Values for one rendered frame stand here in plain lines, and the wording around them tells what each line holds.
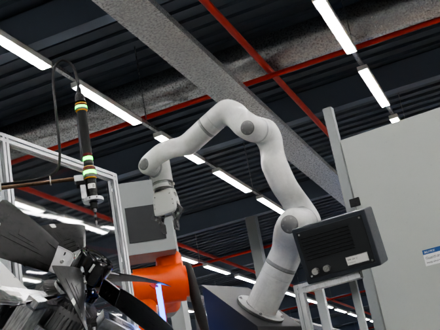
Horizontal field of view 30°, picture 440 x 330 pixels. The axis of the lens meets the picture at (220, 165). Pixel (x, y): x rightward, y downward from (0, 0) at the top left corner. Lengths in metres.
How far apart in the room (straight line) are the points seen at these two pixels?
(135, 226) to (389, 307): 3.03
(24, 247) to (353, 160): 2.23
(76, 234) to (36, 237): 0.29
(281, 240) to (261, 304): 0.25
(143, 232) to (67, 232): 3.84
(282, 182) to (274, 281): 0.36
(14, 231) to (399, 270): 2.20
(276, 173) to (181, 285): 3.76
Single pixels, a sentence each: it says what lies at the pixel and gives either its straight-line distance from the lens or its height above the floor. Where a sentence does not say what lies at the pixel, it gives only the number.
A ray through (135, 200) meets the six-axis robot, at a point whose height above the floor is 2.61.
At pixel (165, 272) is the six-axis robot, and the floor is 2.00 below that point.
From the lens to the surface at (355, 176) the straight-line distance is 4.34.
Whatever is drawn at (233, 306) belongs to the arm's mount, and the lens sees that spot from 3.04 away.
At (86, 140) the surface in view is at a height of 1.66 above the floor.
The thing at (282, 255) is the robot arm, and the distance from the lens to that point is 3.02.
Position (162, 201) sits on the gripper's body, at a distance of 3.25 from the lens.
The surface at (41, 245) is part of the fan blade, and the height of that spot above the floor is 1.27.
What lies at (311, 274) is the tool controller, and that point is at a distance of 2.76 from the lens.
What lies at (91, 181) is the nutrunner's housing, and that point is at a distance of 2.83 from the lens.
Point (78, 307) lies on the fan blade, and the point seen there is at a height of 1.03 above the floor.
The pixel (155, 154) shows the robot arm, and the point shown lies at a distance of 3.20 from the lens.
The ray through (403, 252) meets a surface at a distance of 4.20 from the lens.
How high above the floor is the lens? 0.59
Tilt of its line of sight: 19 degrees up
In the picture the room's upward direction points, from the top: 11 degrees counter-clockwise
